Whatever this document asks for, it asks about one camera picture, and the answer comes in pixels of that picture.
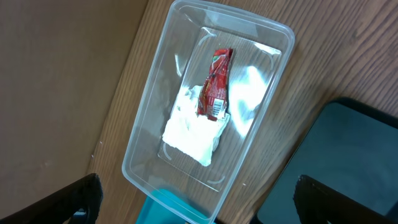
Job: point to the teal plastic serving tray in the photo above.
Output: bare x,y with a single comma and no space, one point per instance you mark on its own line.
166,207

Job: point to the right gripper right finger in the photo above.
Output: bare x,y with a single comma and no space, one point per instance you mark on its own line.
315,202

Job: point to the white paper napkin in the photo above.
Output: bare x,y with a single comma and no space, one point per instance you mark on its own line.
193,134

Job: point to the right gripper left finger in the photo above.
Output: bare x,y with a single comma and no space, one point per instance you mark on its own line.
78,202

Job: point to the black rectangular tray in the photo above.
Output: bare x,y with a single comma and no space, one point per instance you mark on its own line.
352,148

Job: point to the red snack wrapper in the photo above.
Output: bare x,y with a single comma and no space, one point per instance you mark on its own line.
213,97

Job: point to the clear plastic waste bin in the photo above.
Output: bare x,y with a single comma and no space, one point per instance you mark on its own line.
192,32

